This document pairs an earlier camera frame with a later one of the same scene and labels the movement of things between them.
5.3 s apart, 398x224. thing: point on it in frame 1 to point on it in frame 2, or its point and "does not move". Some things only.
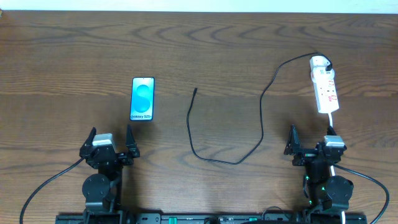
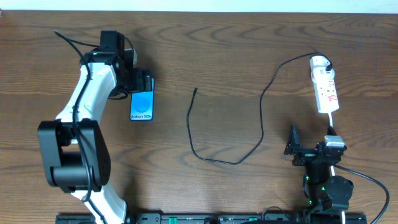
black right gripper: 313,154 does not move
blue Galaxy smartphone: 142,99 does not move
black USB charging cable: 329,68 does not move
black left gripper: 109,154 to 144,82
